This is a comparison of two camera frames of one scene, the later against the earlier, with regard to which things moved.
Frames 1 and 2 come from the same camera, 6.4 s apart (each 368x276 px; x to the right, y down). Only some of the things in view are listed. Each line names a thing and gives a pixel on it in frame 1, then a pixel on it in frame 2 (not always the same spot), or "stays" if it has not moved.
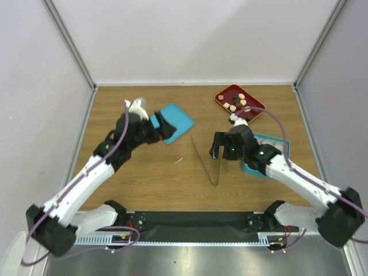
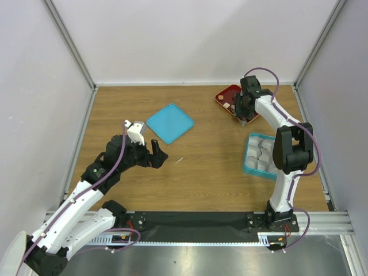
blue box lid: x=176 y=117 stays
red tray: x=235 y=98 stays
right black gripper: x=221 y=138 -> x=238 y=112
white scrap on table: x=180 y=160 stays
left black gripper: x=165 y=130 -> x=155 y=160
